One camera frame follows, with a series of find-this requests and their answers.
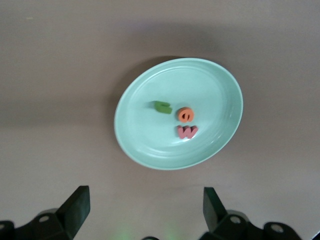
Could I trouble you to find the light green round plate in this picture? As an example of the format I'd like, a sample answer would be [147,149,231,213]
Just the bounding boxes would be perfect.
[113,57,244,171]

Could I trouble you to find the pinkish red letter w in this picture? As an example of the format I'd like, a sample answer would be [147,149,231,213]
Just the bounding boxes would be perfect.
[176,124,199,140]

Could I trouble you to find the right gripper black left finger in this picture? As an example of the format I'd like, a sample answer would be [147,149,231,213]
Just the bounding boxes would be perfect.
[0,185,91,240]

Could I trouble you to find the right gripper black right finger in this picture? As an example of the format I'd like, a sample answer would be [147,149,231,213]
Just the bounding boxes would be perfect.
[199,187,303,240]

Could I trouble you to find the green letter u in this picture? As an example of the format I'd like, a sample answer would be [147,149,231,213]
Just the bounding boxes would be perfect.
[152,100,173,115]

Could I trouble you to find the orange letter e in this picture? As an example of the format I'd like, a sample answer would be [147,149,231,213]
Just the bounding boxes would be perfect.
[176,106,195,123]

